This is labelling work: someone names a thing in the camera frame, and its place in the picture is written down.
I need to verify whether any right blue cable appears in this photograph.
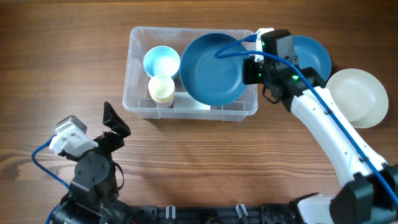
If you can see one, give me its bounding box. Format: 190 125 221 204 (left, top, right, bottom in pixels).
213 34 398 209

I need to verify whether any light blue bowl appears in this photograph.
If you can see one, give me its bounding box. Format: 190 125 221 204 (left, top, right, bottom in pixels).
143 45 180 79

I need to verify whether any dark blue plate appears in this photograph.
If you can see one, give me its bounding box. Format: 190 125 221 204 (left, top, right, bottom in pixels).
180 33 247 106
293 35 332 81

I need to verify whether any clear plastic storage container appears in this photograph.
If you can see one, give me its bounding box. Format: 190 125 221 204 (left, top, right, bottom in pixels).
122 26 258 121

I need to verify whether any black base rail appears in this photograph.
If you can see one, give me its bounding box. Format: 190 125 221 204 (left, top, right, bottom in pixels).
130 203 302 224

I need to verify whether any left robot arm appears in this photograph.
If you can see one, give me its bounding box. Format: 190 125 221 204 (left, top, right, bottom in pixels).
49 102 133 223

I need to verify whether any cream beige plate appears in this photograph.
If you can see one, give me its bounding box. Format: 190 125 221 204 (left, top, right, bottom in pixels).
326 68 389 128

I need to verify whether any pink cup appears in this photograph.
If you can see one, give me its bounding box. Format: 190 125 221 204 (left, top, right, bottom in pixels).
155 99 174 108

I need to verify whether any left blue cable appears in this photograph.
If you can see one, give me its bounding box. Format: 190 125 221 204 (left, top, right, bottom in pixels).
30 135 71 224

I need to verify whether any blue cable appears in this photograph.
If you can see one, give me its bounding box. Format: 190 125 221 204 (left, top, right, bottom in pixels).
30 135 71 224
213 34 398 209

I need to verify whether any cream pale yellow cup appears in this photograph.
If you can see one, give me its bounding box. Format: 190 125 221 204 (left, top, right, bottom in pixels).
148 75 175 100

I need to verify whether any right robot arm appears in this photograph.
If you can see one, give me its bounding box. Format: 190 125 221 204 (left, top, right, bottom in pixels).
243 29 397 223

